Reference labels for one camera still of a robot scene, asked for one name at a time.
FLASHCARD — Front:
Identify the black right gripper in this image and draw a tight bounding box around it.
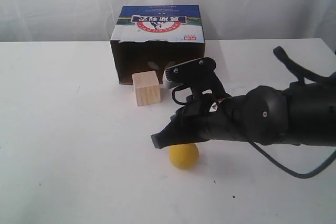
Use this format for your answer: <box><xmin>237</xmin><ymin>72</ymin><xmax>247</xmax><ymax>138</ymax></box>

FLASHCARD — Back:
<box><xmin>151</xmin><ymin>97</ymin><xmax>248</xmax><ymax>148</ymax></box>

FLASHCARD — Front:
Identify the yellow tennis ball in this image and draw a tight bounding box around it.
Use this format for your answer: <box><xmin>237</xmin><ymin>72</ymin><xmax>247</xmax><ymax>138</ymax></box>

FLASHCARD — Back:
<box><xmin>169</xmin><ymin>143</ymin><xmax>200</xmax><ymax>170</ymax></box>

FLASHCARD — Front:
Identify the light wooden cube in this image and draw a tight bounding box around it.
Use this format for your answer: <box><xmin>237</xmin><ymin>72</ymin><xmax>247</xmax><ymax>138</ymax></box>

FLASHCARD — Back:
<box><xmin>132</xmin><ymin>71</ymin><xmax>161</xmax><ymax>106</ymax></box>

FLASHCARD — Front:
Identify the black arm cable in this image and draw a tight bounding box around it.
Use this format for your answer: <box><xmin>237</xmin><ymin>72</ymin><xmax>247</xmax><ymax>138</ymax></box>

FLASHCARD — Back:
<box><xmin>246</xmin><ymin>46</ymin><xmax>336</xmax><ymax>179</ymax></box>

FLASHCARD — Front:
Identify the blue white cardboard box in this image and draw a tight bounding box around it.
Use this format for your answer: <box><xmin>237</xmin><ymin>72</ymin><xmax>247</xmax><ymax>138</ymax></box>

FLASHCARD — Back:
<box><xmin>110</xmin><ymin>5</ymin><xmax>205</xmax><ymax>85</ymax></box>

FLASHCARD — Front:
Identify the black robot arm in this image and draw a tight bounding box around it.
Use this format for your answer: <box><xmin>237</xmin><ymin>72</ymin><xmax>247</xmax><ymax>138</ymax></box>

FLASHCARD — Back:
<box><xmin>151</xmin><ymin>72</ymin><xmax>335</xmax><ymax>149</ymax></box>

